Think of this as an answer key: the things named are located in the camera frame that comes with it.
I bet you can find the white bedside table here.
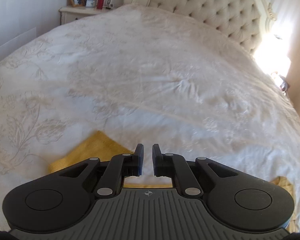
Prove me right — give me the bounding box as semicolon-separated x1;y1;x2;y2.
59;6;111;25

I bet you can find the red water bottle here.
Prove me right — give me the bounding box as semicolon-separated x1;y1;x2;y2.
96;0;104;10

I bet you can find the white floral bedspread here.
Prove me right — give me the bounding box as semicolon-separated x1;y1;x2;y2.
0;5;300;231

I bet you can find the mustard yellow knit sweater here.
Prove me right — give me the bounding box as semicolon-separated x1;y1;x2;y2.
48;131;297;233

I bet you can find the cream tufted headboard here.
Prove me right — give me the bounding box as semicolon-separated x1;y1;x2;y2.
123;0;277;54

